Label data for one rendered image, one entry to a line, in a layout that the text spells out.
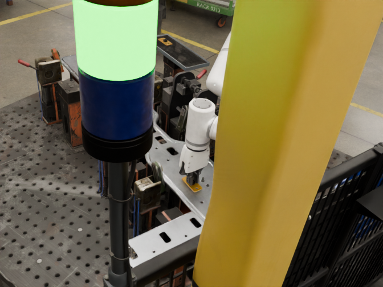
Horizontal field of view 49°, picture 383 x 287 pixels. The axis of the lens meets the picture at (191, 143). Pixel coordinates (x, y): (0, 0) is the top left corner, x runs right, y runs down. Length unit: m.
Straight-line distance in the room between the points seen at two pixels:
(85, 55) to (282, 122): 0.18
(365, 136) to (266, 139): 3.64
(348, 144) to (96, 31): 3.58
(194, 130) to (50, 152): 1.02
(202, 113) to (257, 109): 0.91
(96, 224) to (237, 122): 1.43
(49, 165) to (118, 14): 1.80
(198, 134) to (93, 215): 0.69
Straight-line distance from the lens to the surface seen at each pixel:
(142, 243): 1.35
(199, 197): 1.51
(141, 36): 0.35
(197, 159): 1.43
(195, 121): 1.33
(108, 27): 0.34
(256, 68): 0.39
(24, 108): 2.54
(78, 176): 2.03
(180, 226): 1.40
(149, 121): 0.40
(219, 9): 5.53
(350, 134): 4.00
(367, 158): 0.92
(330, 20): 0.35
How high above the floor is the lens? 2.05
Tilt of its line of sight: 37 degrees down
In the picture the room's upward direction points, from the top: 7 degrees clockwise
